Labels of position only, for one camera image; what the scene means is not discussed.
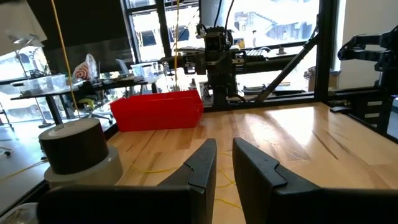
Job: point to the large dark panel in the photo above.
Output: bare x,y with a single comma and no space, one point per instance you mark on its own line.
90,34

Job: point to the black tape roll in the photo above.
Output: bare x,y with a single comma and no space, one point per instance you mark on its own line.
74,149

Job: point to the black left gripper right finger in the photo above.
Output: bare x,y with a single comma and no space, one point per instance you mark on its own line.
295,205

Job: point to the red white patterned bag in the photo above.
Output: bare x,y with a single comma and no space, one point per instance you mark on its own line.
84,70

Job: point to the black background robot arm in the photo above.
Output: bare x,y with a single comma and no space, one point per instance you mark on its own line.
367,49

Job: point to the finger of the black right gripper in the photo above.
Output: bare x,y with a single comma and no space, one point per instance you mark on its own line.
239,61
189,64

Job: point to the cardboard box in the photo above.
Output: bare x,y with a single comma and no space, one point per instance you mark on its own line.
320,79

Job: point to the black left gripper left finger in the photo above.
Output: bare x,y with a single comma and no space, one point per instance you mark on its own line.
140,205

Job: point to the black desk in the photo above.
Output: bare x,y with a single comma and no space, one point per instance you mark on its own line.
93,87

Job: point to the grey office chair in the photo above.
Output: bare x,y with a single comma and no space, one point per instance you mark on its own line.
96,109

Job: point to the red plastic bin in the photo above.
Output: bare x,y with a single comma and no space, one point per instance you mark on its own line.
155,112

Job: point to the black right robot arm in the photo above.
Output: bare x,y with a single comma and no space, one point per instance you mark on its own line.
222,91

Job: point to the clear plastic storage box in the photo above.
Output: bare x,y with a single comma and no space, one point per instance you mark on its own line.
40,84
145,70

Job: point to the black aluminium table frame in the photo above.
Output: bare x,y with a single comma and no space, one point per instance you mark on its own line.
280,99

